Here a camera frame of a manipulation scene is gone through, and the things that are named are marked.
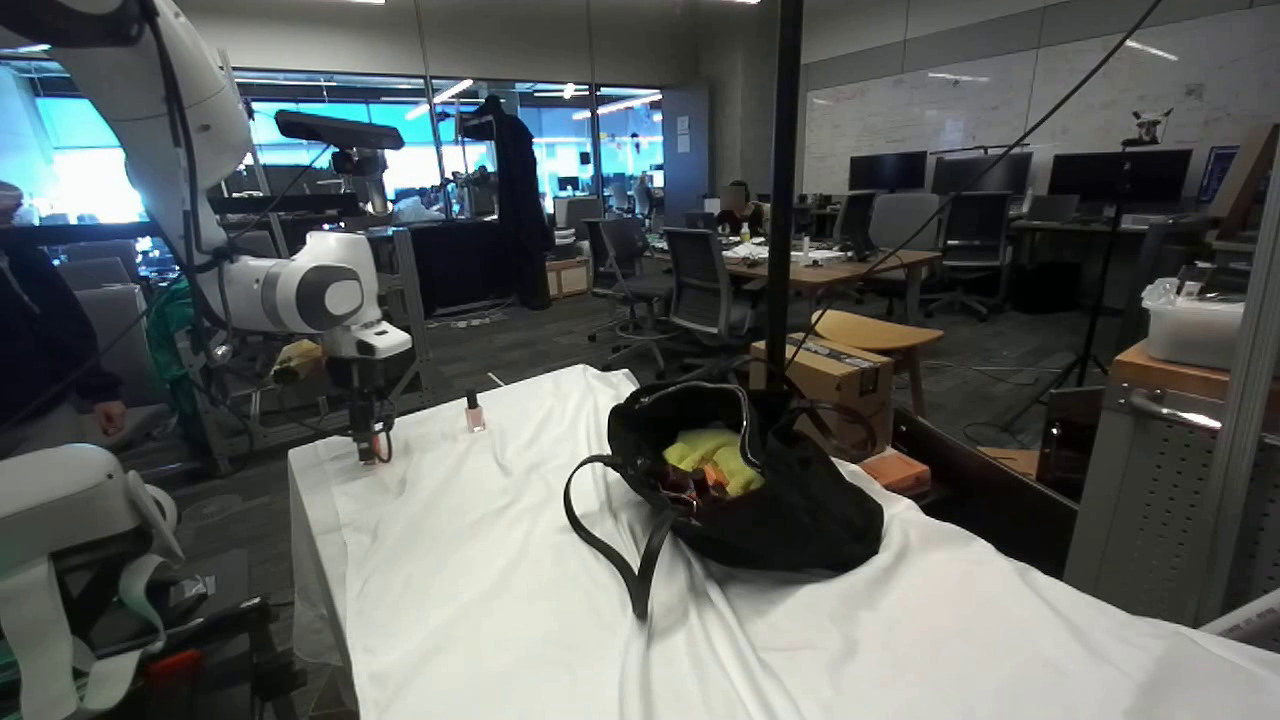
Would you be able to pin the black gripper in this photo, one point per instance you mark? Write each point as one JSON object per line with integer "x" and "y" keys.
{"x": 367, "y": 385}

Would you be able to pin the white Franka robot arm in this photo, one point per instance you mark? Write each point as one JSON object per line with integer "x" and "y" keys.
{"x": 161, "y": 106}

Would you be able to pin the pale pink nail polish bottle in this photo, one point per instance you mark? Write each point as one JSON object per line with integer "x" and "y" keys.
{"x": 472, "y": 417}

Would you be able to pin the green cloth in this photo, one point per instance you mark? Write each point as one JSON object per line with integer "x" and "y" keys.
{"x": 171, "y": 332}

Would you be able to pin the grey armchair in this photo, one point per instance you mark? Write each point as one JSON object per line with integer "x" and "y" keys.
{"x": 133, "y": 343}

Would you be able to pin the black hanging jacket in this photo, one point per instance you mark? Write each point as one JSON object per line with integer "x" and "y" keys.
{"x": 517, "y": 215}

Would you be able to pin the white tablecloth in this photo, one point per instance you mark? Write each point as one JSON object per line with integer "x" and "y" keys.
{"x": 563, "y": 624}

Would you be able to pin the grey office chair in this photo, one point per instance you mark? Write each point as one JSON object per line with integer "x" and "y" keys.
{"x": 627, "y": 255}
{"x": 700, "y": 281}

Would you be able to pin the yellow cloth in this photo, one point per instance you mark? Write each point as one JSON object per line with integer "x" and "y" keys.
{"x": 719, "y": 463}

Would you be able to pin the seated person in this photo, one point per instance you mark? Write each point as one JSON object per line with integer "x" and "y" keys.
{"x": 736, "y": 215}

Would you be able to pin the cardboard box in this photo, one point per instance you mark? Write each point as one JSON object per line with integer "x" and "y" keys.
{"x": 843, "y": 380}

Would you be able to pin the black vertical pole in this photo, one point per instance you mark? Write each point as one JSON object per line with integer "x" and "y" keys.
{"x": 781, "y": 200}

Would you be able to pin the wooden office table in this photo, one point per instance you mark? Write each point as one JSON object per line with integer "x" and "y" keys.
{"x": 826, "y": 270}

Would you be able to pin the orange block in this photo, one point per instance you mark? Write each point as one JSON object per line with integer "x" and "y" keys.
{"x": 903, "y": 472}

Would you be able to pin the dark brown crate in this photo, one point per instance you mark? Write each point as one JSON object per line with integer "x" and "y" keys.
{"x": 984, "y": 501}

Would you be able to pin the black office chair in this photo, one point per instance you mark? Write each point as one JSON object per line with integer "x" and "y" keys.
{"x": 979, "y": 225}

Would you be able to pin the grey cabinet with wooden top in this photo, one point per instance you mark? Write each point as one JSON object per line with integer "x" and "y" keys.
{"x": 1146, "y": 504}

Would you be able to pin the wide black computer monitor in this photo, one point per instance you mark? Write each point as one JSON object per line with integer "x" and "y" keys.
{"x": 1120, "y": 177}

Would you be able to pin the white plastic tub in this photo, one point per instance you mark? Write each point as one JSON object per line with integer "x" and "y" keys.
{"x": 1195, "y": 324}

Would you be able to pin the black tripod stand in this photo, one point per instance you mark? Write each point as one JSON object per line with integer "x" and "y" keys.
{"x": 1148, "y": 129}

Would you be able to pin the black camera bar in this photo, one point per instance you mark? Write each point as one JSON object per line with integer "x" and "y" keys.
{"x": 333, "y": 129}

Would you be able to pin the aluminium frame post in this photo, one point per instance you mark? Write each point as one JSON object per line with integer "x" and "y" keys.
{"x": 1255, "y": 403}

